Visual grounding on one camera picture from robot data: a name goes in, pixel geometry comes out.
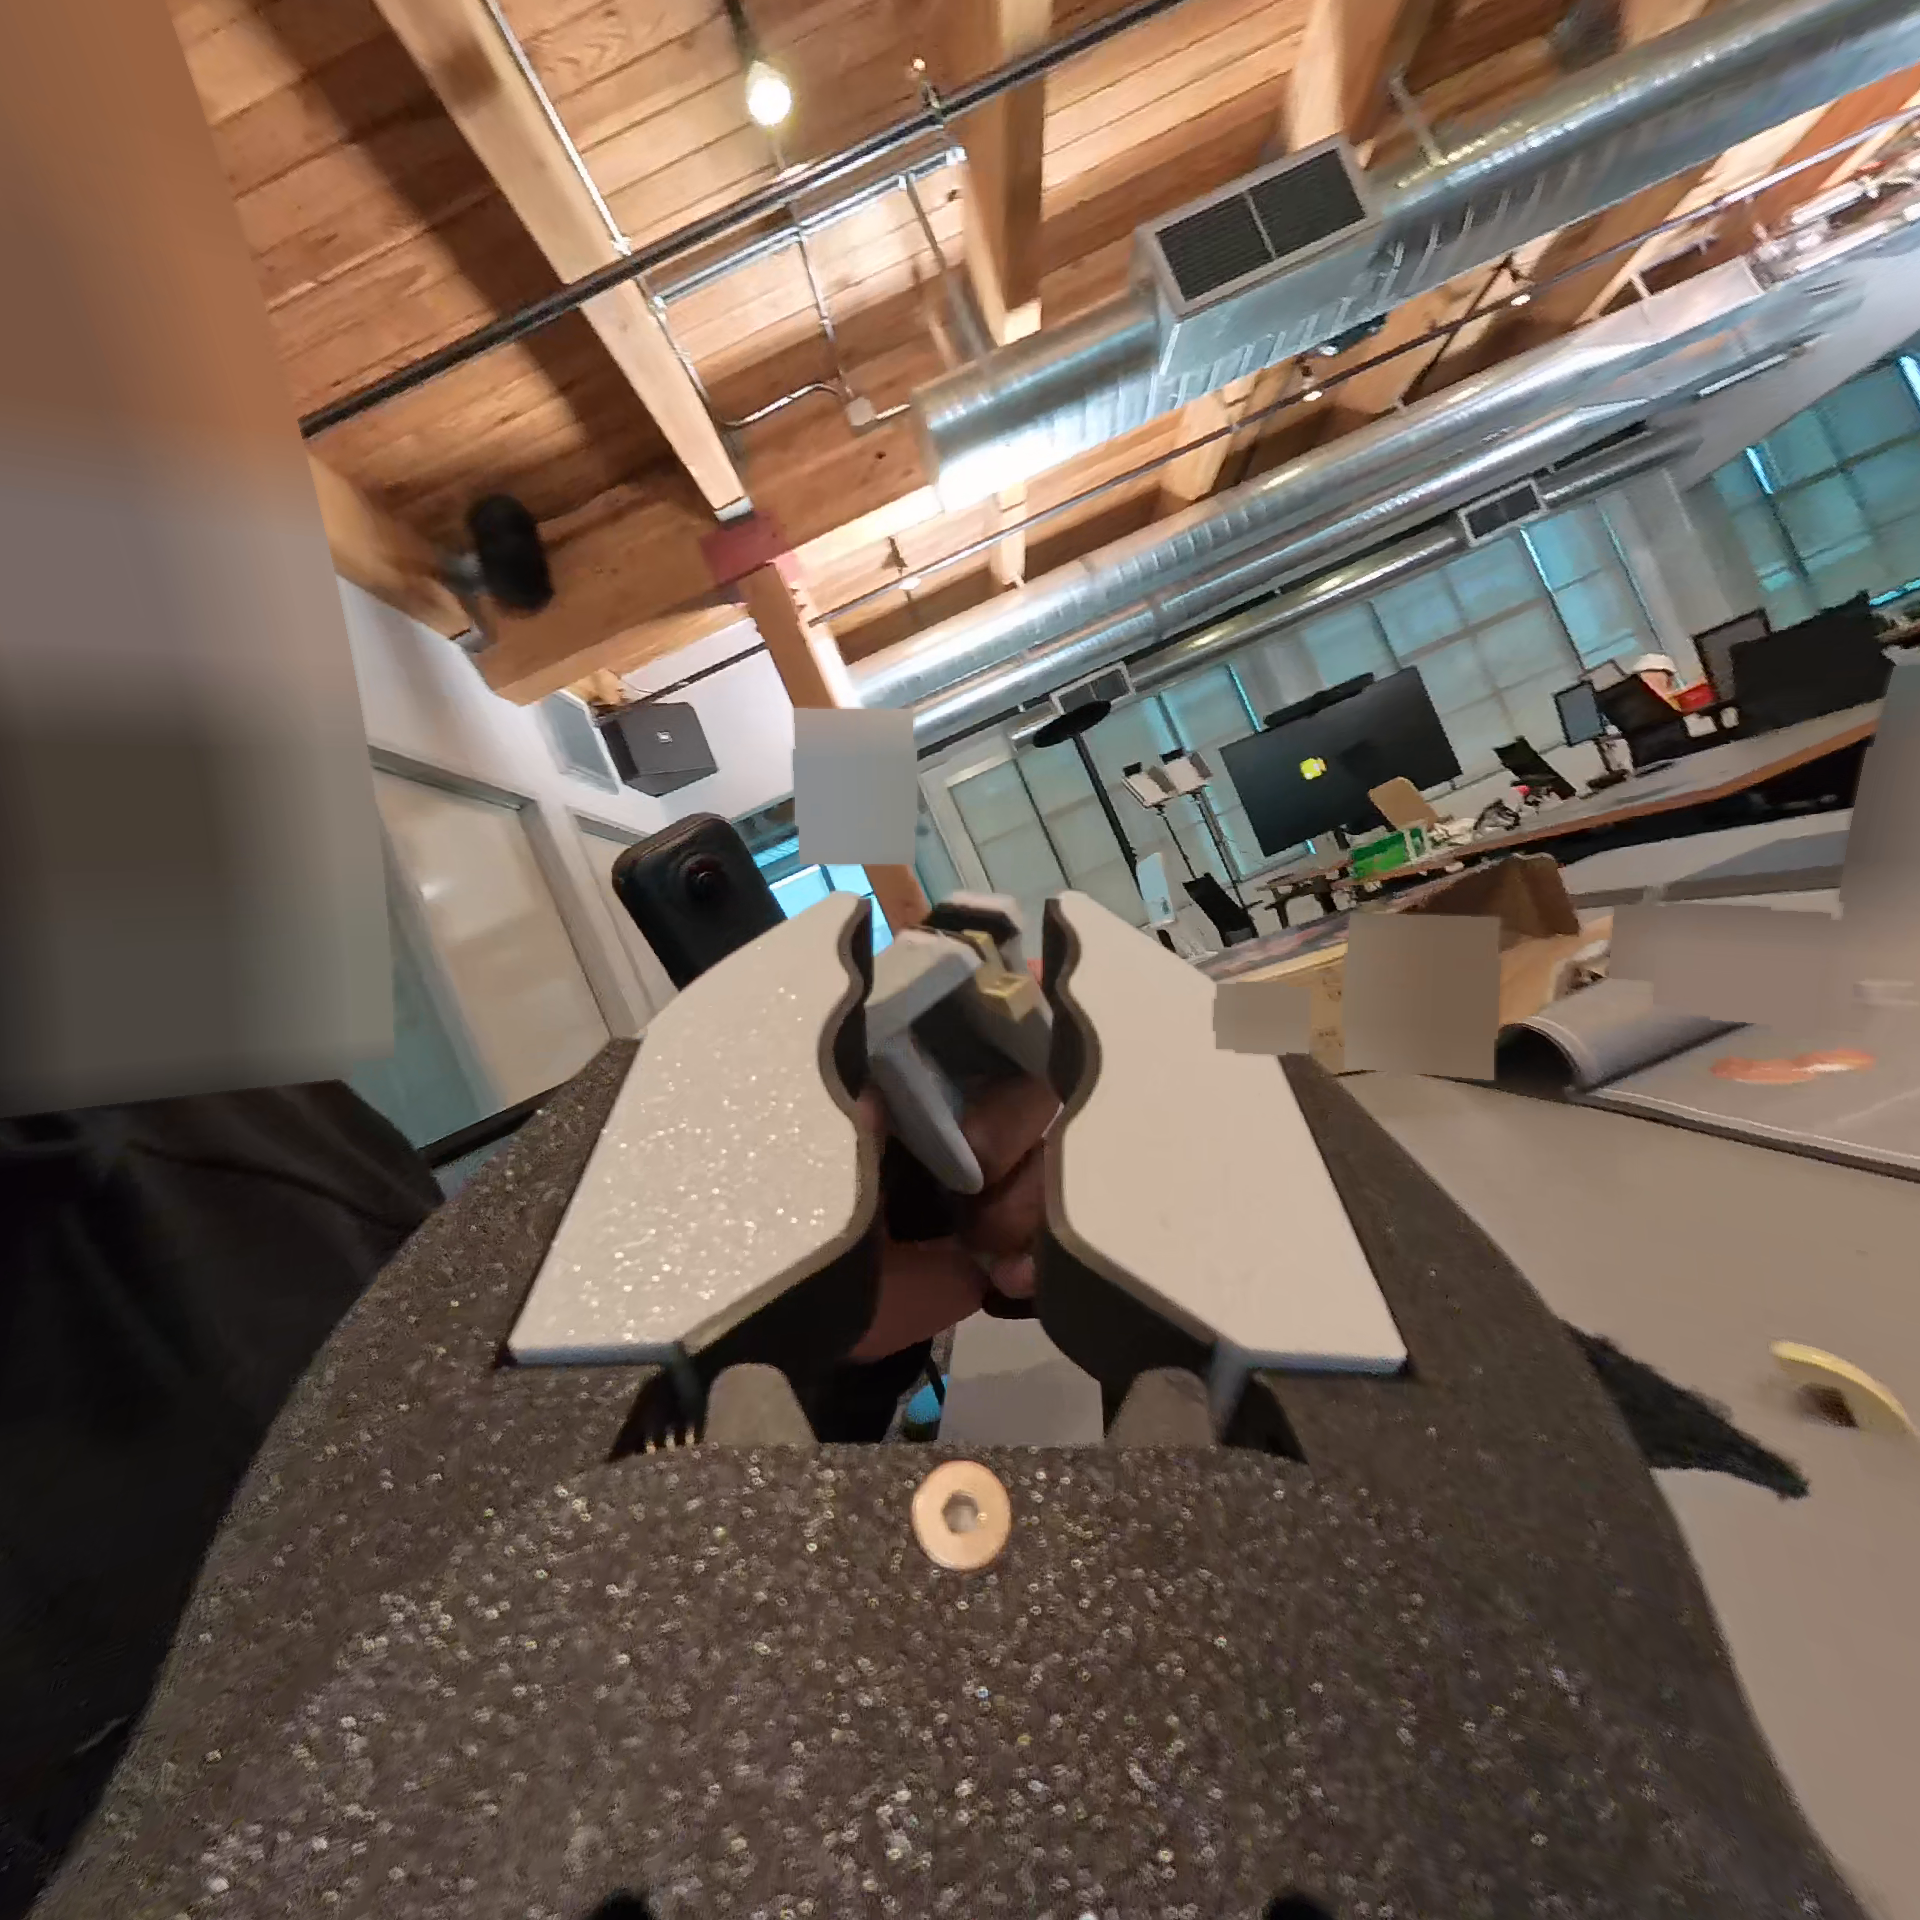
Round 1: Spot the black floor lamp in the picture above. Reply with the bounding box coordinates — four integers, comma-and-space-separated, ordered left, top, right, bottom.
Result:
1033, 714, 1159, 940

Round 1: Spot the person's left hand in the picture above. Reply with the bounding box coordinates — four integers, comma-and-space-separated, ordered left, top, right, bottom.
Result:
847, 1072, 1064, 1365

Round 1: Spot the black office chair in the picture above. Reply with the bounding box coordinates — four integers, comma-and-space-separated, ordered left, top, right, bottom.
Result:
1695, 591, 1894, 737

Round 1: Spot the grey desk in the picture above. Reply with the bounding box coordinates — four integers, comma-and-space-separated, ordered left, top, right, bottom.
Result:
1349, 809, 1920, 1920

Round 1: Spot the grey instruction booklet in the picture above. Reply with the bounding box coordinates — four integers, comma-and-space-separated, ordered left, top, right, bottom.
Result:
1500, 976, 1920, 1178

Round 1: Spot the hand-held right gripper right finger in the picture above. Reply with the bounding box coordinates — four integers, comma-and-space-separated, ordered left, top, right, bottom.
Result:
1039, 894, 1413, 1379

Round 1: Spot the silver air duct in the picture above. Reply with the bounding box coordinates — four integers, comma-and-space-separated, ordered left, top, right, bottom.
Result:
916, 0, 1920, 504
847, 254, 1803, 706

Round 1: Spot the black monitor screen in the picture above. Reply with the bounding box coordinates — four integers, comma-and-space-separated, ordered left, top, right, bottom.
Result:
1218, 669, 1464, 858

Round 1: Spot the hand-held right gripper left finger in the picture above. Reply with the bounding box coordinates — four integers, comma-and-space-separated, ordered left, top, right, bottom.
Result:
509, 894, 889, 1370

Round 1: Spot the tan curved brick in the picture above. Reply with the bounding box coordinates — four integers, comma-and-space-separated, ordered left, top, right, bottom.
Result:
1769, 1340, 1920, 1438

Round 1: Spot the black round ceiling fixture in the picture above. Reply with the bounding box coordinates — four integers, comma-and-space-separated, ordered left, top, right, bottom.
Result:
435, 495, 558, 617

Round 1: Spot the black wall speaker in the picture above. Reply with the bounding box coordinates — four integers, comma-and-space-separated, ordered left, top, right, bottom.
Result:
600, 702, 720, 800

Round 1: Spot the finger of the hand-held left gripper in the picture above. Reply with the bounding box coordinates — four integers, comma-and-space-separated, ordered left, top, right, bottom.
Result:
923, 894, 1055, 1078
863, 934, 989, 1196

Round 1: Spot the brown cardboard box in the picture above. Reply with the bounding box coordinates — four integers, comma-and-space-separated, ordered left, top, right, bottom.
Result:
1214, 855, 1614, 1076

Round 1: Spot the wooden pillar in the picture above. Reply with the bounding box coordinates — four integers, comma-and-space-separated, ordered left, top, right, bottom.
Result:
701, 511, 935, 940

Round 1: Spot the wooden table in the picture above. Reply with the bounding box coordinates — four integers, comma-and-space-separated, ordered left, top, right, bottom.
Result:
1500, 706, 1885, 858

